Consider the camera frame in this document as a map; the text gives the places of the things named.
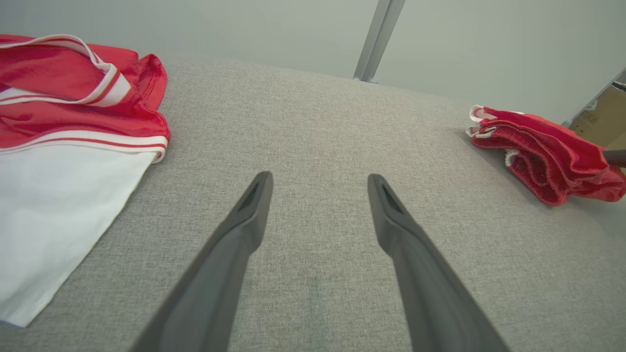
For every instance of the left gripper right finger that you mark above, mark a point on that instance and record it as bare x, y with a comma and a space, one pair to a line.
430, 293

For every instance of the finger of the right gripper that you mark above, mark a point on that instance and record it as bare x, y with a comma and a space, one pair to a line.
616, 158

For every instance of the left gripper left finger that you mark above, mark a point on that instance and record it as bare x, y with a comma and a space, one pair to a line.
215, 283

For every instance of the red white shorts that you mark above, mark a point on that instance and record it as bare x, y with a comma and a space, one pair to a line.
547, 151

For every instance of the red white basketball jersey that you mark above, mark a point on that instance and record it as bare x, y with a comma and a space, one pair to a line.
58, 205

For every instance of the brown cardboard box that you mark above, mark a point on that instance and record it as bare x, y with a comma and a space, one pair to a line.
606, 117

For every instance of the grey fabric sofa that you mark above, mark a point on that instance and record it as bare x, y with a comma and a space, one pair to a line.
318, 146

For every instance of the grey metal post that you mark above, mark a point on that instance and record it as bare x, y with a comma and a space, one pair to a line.
379, 39

